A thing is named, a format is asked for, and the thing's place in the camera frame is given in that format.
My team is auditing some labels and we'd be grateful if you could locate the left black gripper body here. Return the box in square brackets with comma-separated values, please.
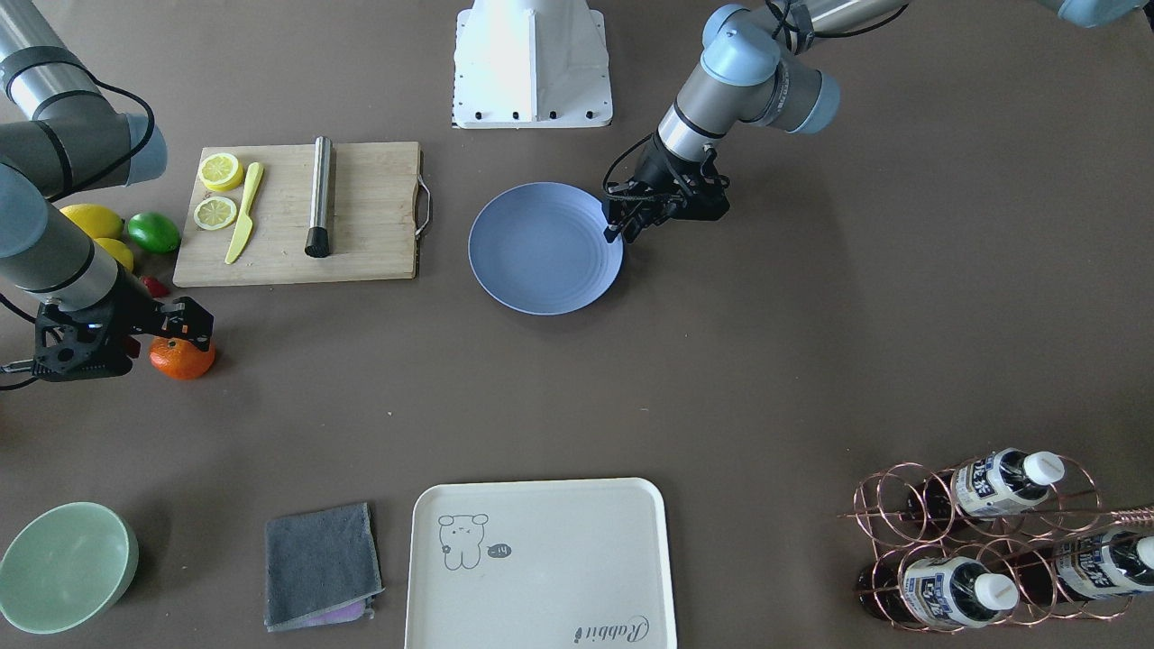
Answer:
[627, 134, 697, 210]

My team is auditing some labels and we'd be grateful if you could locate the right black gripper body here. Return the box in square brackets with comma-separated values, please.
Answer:
[76, 270, 168, 343]

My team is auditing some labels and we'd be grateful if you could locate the orange fruit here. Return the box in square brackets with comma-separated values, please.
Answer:
[149, 344, 217, 379]

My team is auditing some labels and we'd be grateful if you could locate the blue plate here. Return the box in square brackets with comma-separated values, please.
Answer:
[467, 182, 624, 316]

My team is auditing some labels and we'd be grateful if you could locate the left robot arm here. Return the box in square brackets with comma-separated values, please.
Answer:
[602, 1, 908, 243]

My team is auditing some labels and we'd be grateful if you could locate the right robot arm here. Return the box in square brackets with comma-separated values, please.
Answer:
[3, 1, 213, 350]

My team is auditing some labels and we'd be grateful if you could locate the red strawberry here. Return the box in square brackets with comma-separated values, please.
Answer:
[138, 276, 170, 299]

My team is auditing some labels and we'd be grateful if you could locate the yellow lemon lower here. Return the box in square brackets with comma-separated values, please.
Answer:
[93, 237, 135, 274]

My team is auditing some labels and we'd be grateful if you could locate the yellow lemon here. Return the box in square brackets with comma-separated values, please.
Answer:
[93, 237, 135, 274]
[60, 203, 123, 240]

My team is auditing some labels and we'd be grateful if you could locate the green lime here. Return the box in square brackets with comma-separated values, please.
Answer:
[126, 211, 181, 254]

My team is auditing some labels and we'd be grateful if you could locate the yellow lemon upper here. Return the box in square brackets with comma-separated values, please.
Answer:
[60, 203, 123, 240]

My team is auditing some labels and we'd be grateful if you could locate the thin lemon slice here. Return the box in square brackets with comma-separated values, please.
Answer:
[192, 196, 239, 231]

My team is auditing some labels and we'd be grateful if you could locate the steel muddler black tip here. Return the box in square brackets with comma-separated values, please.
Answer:
[304, 136, 334, 259]

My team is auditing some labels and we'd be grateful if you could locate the thick lemon half slice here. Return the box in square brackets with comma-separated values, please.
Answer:
[197, 152, 246, 192]

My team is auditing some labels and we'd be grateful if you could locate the yellow plastic knife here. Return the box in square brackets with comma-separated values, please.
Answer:
[225, 161, 265, 264]

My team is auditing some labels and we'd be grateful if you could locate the bamboo cutting board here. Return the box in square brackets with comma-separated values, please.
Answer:
[173, 142, 422, 288]

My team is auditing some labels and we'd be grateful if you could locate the grey folded cloth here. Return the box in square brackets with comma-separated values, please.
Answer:
[264, 502, 384, 633]

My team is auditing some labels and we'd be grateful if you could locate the green bowl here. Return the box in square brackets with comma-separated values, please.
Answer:
[1, 502, 138, 635]

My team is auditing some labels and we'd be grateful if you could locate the cream rabbit tray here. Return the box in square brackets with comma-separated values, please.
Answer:
[404, 477, 679, 648]

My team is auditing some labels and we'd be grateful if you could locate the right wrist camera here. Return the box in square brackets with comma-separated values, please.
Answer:
[3, 305, 141, 382]

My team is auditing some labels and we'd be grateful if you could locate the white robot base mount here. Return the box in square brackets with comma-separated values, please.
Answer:
[451, 1, 614, 129]

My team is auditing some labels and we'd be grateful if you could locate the copper wire bottle rack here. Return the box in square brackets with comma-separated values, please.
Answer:
[853, 455, 1151, 626]

